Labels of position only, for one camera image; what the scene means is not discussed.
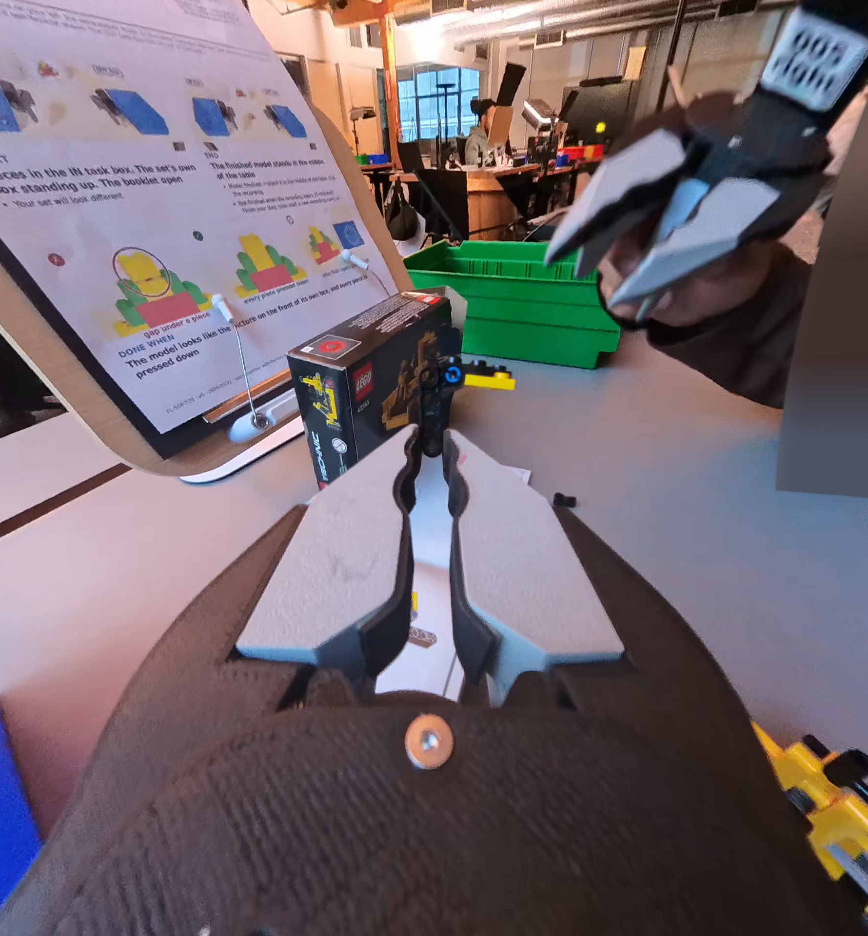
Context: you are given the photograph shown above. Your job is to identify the printed instruction sheet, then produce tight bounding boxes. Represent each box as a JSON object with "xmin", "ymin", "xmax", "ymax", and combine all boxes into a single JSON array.
[{"xmin": 0, "ymin": 0, "xmax": 395, "ymax": 436}]

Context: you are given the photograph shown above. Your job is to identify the wooden pillar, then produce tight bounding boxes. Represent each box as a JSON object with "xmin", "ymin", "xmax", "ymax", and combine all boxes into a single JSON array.
[{"xmin": 377, "ymin": 0, "xmax": 406, "ymax": 173}]

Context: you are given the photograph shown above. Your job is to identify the wooden display board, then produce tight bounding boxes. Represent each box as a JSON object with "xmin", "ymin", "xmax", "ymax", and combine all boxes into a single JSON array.
[{"xmin": 0, "ymin": 102, "xmax": 416, "ymax": 476}]

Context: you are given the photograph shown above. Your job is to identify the black and yellow lego assembly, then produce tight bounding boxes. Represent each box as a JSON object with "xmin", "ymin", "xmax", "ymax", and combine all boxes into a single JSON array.
[{"xmin": 415, "ymin": 353, "xmax": 517, "ymax": 460}]

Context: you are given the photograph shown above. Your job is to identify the yellow lego model section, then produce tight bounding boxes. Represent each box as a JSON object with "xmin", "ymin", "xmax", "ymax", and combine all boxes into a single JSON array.
[{"xmin": 752, "ymin": 720, "xmax": 868, "ymax": 922}]

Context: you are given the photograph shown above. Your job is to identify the paned window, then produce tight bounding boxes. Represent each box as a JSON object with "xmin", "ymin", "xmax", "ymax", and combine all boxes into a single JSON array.
[{"xmin": 397, "ymin": 66, "xmax": 482, "ymax": 143}]

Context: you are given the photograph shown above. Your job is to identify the person's right hand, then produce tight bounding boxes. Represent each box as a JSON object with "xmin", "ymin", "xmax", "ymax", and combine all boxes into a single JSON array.
[{"xmin": 596, "ymin": 233, "xmax": 809, "ymax": 332}]

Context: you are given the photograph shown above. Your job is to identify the dark lego set box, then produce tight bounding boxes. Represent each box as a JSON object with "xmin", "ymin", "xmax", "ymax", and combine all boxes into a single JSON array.
[{"xmin": 286, "ymin": 291, "xmax": 464, "ymax": 491}]

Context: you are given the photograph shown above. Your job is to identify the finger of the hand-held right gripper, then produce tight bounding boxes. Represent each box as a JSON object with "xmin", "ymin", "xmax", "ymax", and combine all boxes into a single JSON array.
[
  {"xmin": 544, "ymin": 130, "xmax": 691, "ymax": 279},
  {"xmin": 607, "ymin": 177, "xmax": 785, "ymax": 324}
]

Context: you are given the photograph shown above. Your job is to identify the green plastic bin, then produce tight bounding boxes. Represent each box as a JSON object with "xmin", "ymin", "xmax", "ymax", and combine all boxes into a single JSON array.
[{"xmin": 403, "ymin": 240, "xmax": 623, "ymax": 370}]

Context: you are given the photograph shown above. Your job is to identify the wooden cabinet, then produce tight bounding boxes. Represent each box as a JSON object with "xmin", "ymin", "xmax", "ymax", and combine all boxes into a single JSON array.
[{"xmin": 467, "ymin": 170, "xmax": 523, "ymax": 241}]

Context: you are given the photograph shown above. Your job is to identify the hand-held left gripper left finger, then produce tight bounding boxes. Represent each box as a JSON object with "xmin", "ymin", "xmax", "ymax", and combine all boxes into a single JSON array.
[{"xmin": 235, "ymin": 426, "xmax": 415, "ymax": 679}]

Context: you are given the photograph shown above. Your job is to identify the white instruction booklet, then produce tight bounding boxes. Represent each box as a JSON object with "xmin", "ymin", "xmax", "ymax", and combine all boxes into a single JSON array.
[{"xmin": 373, "ymin": 449, "xmax": 533, "ymax": 704}]

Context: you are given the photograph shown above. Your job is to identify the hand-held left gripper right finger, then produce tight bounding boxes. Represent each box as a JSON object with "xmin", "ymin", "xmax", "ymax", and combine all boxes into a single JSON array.
[{"xmin": 444, "ymin": 430, "xmax": 627, "ymax": 707}]

